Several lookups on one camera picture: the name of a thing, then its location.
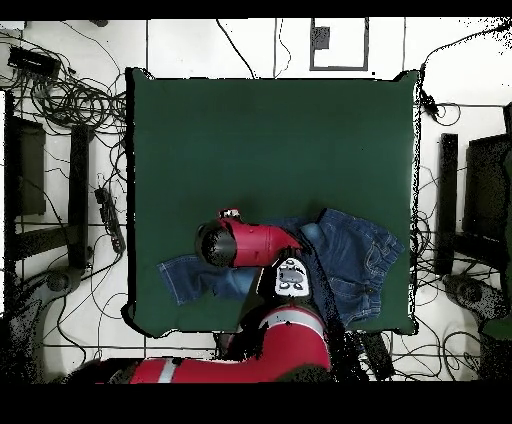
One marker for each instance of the blue denim jeans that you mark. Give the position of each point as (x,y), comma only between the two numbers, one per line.
(352,256)

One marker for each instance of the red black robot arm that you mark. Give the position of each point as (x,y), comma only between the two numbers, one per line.
(256,244)

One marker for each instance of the dark flat panel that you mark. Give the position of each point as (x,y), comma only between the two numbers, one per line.
(32,168)
(486,184)

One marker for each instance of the dark green table cloth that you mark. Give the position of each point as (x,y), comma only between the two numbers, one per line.
(260,152)

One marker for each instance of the grey tripod base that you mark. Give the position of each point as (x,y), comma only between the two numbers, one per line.
(58,280)
(472,294)

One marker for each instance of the dark grey square plate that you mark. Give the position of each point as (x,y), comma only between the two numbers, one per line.
(320,38)

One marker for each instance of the wide black power strip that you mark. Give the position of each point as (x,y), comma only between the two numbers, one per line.
(378,356)

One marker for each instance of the black electronics box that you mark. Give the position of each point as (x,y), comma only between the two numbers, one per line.
(34,62)

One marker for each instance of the green round object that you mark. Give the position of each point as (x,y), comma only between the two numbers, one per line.
(498,328)

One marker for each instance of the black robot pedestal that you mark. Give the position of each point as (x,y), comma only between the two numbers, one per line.
(224,344)

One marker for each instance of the black stand frame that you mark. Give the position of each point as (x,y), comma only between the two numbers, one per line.
(78,192)
(447,200)

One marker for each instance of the grey square floor frame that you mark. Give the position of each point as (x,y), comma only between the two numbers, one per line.
(339,68)

